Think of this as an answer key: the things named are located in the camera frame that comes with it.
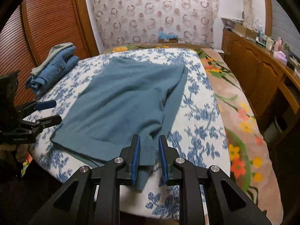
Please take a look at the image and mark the teal blue pants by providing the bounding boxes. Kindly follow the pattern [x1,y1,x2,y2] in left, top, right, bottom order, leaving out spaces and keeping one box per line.
[50,57,188,191]

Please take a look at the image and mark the blue denim jeans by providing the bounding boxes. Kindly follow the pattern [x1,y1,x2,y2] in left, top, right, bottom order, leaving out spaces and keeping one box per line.
[25,46,79,99]

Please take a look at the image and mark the grey green folded garment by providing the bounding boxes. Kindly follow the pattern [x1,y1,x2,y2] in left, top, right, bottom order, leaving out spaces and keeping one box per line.
[31,42,74,76]

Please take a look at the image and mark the blue floral white bedsheet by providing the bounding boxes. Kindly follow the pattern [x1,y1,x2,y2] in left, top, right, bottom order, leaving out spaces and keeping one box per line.
[27,48,230,219]

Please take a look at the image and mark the wooden louvered wardrobe door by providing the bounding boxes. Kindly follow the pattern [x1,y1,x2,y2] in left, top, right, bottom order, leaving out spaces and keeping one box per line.
[1,0,99,105]

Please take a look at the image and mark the wooden sideboard cabinet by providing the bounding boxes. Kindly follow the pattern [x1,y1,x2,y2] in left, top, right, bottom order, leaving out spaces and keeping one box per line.
[222,29,299,138]

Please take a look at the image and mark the patterned pink circle curtain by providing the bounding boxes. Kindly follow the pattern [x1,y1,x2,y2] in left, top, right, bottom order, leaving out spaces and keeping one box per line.
[90,0,219,49]

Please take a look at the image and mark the cardboard box blue cloth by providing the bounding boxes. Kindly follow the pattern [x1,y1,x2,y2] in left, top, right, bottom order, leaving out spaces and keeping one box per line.
[158,31,179,44]

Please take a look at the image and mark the pink bottle on sideboard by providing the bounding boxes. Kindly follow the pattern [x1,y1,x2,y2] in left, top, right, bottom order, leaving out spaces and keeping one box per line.
[274,37,284,51]

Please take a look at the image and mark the brown cardboard box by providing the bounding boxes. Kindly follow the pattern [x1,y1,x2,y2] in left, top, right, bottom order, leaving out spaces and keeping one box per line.
[233,24,258,40]

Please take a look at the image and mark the grey window roller shutter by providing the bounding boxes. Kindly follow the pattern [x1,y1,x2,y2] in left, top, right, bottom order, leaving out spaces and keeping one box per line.
[271,0,300,57]

